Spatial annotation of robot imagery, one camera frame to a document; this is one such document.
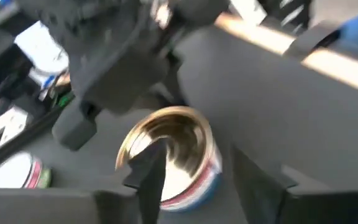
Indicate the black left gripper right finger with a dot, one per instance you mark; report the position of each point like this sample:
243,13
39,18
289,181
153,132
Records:
259,193

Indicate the gold-lid blue-label can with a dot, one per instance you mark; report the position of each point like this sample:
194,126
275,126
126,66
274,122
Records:
182,137

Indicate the silver-lid green-label can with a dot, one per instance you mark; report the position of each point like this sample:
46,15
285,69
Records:
11,172

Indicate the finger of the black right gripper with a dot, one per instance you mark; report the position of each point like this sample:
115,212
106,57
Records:
73,130

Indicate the white paper sheet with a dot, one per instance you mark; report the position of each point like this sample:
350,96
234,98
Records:
39,49

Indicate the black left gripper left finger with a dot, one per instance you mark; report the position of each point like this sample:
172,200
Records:
148,180

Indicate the black table mat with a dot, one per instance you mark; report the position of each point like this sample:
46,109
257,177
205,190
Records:
259,109

